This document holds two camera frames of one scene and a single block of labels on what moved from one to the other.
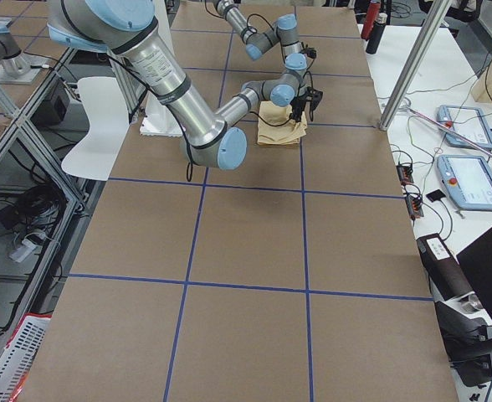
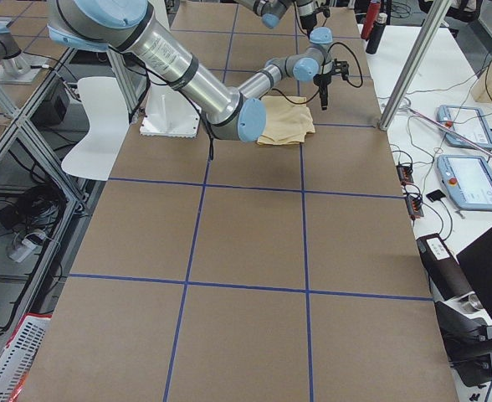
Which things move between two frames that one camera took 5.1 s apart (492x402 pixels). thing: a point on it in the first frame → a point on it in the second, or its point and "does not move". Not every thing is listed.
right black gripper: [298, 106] → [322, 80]
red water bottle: [374, 8] does not move
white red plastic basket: [8, 377] does not move
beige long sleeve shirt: [275, 126] does not move
